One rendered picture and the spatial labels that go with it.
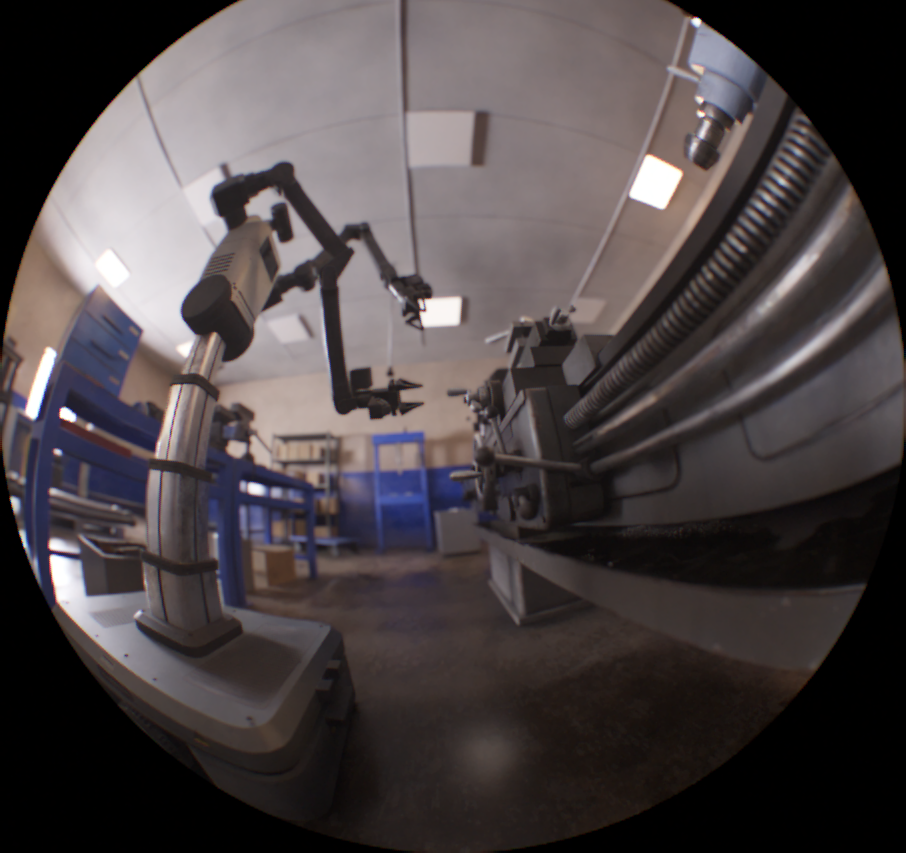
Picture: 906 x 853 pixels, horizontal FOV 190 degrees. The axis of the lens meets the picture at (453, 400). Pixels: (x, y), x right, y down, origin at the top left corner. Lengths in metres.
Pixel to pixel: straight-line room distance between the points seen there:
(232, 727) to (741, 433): 0.72
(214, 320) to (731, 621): 0.92
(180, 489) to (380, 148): 2.83
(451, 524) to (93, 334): 3.41
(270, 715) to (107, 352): 1.31
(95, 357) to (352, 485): 4.34
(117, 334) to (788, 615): 1.69
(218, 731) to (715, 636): 0.53
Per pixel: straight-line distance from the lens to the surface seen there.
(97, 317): 1.46
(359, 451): 4.99
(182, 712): 0.53
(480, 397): 0.74
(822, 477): 0.38
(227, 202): 0.95
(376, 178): 3.03
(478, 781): 0.68
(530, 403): 0.58
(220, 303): 0.74
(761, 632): 0.25
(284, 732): 0.48
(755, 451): 0.40
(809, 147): 0.31
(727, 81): 0.76
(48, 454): 1.16
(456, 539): 3.31
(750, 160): 0.41
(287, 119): 3.07
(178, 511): 0.64
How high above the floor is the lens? 0.57
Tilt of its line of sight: 23 degrees up
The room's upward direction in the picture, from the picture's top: 6 degrees counter-clockwise
